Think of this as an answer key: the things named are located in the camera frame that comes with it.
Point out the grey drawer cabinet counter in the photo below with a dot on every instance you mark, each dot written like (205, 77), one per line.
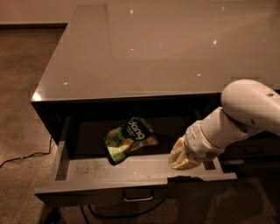
(133, 49)

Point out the green snack bag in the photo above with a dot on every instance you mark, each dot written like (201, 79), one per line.
(136, 133)

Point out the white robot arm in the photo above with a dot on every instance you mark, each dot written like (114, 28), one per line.
(247, 108)

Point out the dark drawer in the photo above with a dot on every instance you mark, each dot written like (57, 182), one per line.
(82, 174)
(252, 148)

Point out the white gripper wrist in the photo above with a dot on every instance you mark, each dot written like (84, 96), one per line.
(197, 143)

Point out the black floor plug box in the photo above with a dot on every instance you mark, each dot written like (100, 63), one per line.
(53, 217)

